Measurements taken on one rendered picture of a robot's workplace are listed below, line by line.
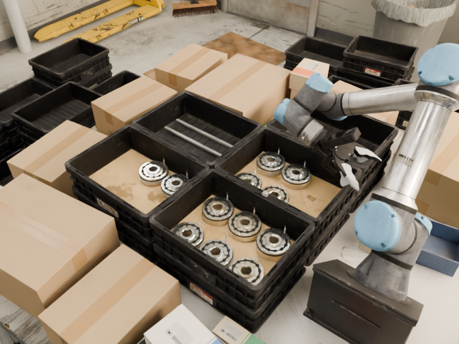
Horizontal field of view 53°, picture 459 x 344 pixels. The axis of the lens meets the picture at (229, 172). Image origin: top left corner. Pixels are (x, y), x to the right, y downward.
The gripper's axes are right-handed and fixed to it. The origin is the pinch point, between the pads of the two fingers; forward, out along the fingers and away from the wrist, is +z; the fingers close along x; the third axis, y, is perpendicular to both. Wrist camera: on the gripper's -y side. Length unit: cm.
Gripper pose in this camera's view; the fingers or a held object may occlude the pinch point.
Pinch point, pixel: (372, 175)
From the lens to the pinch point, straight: 143.2
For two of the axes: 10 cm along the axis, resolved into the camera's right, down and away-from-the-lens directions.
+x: -6.1, 5.8, -5.3
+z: 7.5, 6.4, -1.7
